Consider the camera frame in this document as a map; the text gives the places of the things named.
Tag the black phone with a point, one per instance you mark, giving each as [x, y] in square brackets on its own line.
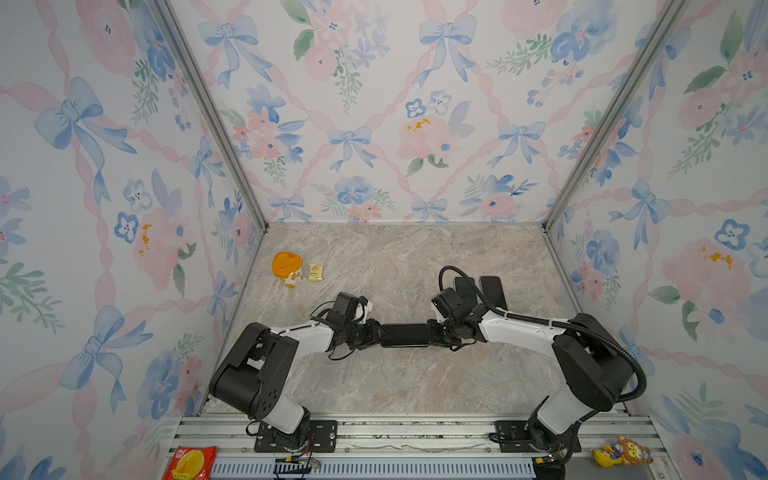
[405, 336]
[466, 290]

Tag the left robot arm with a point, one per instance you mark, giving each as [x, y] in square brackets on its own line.
[252, 375]

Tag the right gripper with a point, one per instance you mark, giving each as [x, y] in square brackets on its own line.
[431, 333]

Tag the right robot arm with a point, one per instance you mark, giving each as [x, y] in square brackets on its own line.
[595, 369]

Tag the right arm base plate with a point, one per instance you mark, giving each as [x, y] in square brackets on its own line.
[517, 436]

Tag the small yellow snack packet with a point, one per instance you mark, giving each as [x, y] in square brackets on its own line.
[316, 273]

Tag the black phone screen up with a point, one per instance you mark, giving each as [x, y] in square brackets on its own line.
[493, 291]

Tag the red chip bag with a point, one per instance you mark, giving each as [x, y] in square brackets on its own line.
[191, 464]

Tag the aluminium rail frame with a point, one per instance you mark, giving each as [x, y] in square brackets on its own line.
[417, 446]

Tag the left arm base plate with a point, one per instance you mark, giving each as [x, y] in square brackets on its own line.
[312, 436]

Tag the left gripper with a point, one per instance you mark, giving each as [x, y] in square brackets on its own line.
[373, 336]

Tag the orange lid yogurt cup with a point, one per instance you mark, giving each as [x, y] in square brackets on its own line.
[287, 267]

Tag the yellow and brown plush toy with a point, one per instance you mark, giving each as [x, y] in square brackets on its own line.
[624, 451]

